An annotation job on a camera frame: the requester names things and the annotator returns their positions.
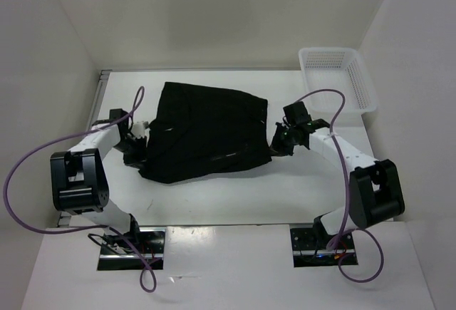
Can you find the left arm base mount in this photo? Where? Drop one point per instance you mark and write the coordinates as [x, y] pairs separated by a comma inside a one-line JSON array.
[[116, 255]]

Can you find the black shorts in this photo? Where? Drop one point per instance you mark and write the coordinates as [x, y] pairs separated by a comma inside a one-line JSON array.
[[202, 130]]

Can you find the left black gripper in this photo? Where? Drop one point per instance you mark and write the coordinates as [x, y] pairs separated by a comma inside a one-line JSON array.
[[137, 161]]

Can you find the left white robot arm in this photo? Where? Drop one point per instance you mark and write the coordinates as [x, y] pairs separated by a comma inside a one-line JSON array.
[[121, 222]]

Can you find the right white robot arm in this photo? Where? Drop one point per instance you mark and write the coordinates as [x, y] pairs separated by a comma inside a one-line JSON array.
[[374, 190]]

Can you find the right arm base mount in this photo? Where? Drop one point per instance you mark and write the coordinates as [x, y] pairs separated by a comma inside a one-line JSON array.
[[308, 252]]

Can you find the white plastic basket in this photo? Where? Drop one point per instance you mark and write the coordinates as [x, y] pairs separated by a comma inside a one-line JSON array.
[[342, 69]]

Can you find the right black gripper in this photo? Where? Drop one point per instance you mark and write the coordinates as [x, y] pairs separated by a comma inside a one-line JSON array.
[[277, 149]]

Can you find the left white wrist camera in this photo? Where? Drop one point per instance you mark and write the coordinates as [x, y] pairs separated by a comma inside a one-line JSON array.
[[139, 129]]

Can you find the aluminium table frame rail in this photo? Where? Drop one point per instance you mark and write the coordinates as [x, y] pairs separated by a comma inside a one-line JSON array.
[[80, 139]]

